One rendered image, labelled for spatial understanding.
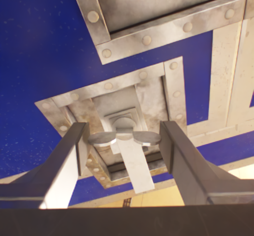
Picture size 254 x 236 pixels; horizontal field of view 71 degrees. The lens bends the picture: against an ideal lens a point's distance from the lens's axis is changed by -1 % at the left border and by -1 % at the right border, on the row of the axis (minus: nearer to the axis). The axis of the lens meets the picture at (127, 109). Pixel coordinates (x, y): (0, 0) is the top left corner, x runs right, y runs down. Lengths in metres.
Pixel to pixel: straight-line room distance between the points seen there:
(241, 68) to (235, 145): 0.13
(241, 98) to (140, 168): 0.13
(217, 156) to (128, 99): 0.17
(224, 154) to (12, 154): 0.27
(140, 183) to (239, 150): 0.15
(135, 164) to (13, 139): 0.12
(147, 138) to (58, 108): 0.08
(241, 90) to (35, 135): 0.21
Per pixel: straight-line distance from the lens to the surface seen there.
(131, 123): 0.17
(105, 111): 0.18
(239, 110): 0.23
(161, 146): 0.16
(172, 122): 0.16
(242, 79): 0.20
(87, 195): 0.31
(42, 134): 0.20
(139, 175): 0.20
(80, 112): 0.19
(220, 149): 0.28
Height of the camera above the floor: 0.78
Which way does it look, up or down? 41 degrees up
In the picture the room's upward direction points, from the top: 160 degrees clockwise
